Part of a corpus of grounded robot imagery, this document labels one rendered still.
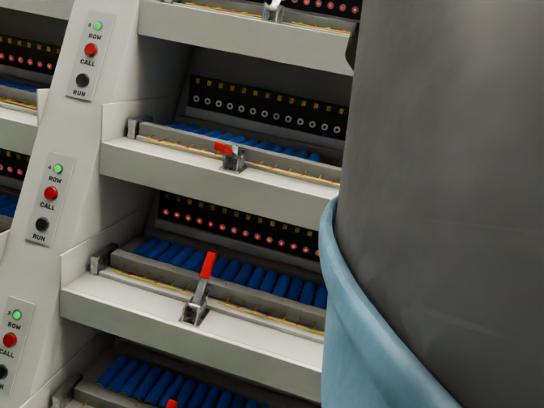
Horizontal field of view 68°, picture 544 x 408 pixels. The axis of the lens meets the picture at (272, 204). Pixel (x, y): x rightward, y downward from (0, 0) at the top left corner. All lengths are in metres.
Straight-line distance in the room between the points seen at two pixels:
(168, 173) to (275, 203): 0.15
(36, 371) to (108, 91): 0.38
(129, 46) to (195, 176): 0.20
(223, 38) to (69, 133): 0.24
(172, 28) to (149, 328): 0.40
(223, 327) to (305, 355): 0.11
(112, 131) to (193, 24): 0.18
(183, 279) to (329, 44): 0.37
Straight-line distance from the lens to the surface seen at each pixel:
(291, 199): 0.50
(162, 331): 0.56
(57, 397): 0.69
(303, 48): 0.55
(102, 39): 0.63
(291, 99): 0.68
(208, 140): 0.58
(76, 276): 0.63
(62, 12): 0.70
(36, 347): 0.64
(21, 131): 0.67
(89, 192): 0.60
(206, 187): 0.53
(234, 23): 0.58
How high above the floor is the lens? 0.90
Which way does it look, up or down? 2 degrees up
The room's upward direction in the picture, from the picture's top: 15 degrees clockwise
